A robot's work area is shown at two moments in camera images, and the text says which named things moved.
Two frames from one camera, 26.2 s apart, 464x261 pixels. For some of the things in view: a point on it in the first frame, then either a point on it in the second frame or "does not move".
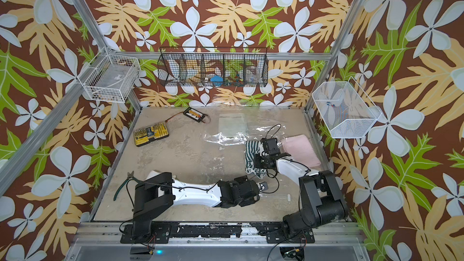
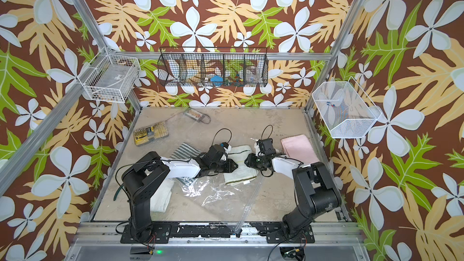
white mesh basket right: x=345 y=109 does not move
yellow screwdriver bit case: x=151 y=133 does not move
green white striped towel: x=252 y=148 to x=185 y=151
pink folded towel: x=300 y=150 does not move
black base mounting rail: x=275 y=233 does not move
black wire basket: x=208 y=66 does not move
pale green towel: x=232 y=124 to x=243 y=173
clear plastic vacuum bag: x=296 y=139 to x=205 y=198
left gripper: x=250 y=201 to x=230 y=166
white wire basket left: x=110 y=77 does not move
